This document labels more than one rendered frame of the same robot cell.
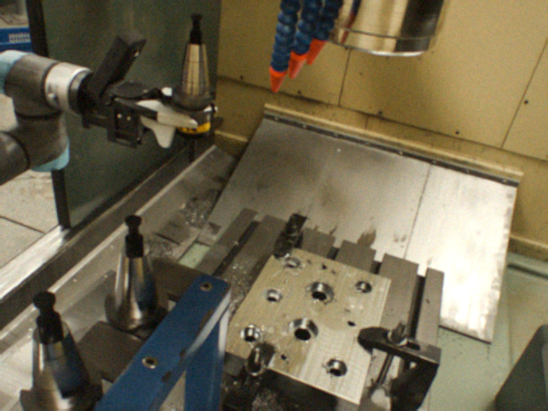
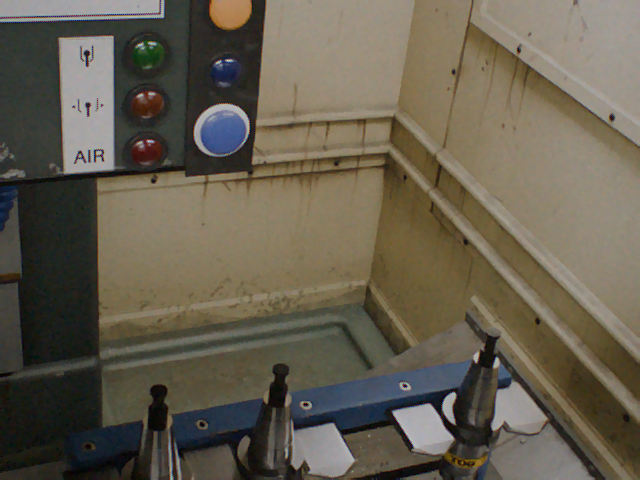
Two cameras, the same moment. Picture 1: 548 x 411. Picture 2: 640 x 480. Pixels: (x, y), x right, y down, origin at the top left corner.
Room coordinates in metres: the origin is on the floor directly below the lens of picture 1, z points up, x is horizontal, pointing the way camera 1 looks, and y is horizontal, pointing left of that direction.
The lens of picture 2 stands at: (0.67, 0.67, 1.89)
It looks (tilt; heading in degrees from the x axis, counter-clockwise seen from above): 32 degrees down; 229
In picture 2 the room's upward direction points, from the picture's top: 7 degrees clockwise
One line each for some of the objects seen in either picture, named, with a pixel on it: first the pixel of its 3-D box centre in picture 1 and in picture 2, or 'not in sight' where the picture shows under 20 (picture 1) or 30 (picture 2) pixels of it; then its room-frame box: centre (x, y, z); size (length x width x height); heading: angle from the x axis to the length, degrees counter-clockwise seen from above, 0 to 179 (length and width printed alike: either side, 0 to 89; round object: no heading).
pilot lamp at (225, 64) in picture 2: not in sight; (225, 71); (0.36, 0.21, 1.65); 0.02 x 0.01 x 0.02; 164
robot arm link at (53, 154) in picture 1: (36, 139); not in sight; (0.72, 0.42, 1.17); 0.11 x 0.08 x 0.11; 165
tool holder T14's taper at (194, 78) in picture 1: (195, 67); not in sight; (0.66, 0.14, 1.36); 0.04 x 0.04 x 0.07
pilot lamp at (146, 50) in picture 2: not in sight; (148, 55); (0.40, 0.19, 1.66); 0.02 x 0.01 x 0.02; 164
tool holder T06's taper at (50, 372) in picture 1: (56, 360); (274, 425); (0.24, 0.15, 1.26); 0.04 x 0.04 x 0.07
